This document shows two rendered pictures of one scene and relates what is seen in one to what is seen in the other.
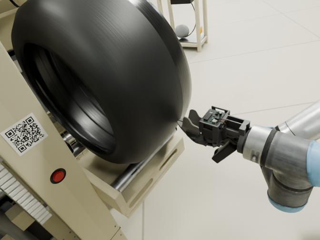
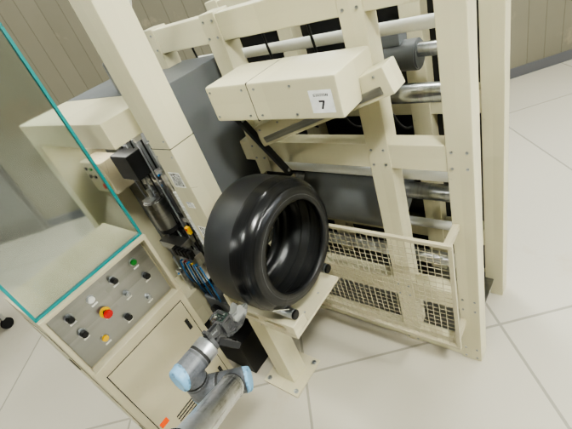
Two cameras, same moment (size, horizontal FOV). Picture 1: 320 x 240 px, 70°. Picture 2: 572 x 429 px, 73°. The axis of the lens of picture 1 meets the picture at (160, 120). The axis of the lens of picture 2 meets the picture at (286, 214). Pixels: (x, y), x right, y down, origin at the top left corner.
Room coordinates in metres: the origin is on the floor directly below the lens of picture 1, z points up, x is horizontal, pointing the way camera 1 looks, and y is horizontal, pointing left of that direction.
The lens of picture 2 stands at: (0.83, -1.18, 2.14)
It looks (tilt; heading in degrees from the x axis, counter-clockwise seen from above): 33 degrees down; 92
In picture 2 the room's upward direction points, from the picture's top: 21 degrees counter-clockwise
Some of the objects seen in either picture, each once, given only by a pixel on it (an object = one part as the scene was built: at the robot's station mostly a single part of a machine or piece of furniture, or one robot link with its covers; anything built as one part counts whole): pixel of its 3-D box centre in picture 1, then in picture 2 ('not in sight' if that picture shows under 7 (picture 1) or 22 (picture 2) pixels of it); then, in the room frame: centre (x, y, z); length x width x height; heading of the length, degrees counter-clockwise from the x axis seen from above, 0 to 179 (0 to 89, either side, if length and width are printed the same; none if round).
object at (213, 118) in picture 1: (224, 131); (220, 329); (0.41, -0.16, 1.09); 0.12 x 0.08 x 0.09; 44
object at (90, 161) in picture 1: (125, 160); (288, 295); (0.66, 0.18, 0.80); 0.37 x 0.36 x 0.02; 44
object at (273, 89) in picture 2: not in sight; (285, 87); (0.96, 0.30, 1.71); 0.61 x 0.25 x 0.15; 134
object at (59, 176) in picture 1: (57, 175); not in sight; (0.42, 0.31, 1.06); 0.03 x 0.02 x 0.03; 134
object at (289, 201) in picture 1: (287, 184); (203, 386); (0.30, -0.28, 0.97); 0.12 x 0.09 x 0.12; 172
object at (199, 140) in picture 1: (200, 135); not in sight; (0.44, -0.10, 1.06); 0.09 x 0.05 x 0.02; 44
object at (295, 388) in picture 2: not in sight; (292, 369); (0.47, 0.35, 0.01); 0.27 x 0.27 x 0.02; 44
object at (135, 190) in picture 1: (148, 167); (269, 312); (0.56, 0.08, 0.83); 0.36 x 0.09 x 0.06; 134
